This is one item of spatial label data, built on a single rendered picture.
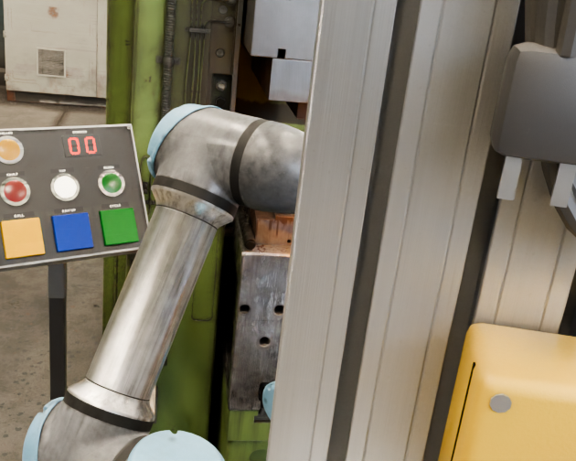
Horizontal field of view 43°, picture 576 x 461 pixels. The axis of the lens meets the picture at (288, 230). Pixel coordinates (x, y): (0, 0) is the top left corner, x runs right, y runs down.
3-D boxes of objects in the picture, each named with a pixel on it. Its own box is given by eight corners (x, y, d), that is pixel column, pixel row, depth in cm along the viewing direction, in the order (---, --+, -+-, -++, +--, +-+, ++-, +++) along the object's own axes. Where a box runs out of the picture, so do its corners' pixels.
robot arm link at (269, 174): (333, 132, 84) (436, 172, 129) (252, 113, 89) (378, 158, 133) (308, 229, 86) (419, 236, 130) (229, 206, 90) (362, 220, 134)
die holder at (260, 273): (369, 411, 196) (396, 259, 180) (228, 410, 190) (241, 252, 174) (328, 311, 248) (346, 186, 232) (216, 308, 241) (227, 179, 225)
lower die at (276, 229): (333, 247, 183) (337, 215, 180) (254, 243, 180) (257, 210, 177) (305, 191, 222) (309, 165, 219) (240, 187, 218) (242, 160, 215)
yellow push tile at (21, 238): (45, 253, 147) (40, 216, 148) (6, 259, 143) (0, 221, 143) (43, 254, 149) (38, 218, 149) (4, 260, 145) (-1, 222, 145)
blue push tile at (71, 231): (94, 246, 152) (87, 211, 153) (58, 251, 149) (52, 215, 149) (91, 248, 154) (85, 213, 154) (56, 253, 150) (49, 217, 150)
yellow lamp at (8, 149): (19, 163, 147) (18, 142, 145) (-6, 161, 146) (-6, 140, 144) (22, 158, 150) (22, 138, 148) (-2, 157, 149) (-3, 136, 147)
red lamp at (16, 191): (26, 204, 146) (26, 184, 145) (1, 203, 145) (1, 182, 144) (28, 199, 149) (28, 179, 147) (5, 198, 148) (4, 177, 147)
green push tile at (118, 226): (139, 241, 158) (133, 207, 158) (105, 245, 154) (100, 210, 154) (136, 242, 159) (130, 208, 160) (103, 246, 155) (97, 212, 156)
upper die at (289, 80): (353, 106, 170) (358, 65, 167) (268, 100, 167) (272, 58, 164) (320, 74, 209) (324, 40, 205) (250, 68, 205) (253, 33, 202)
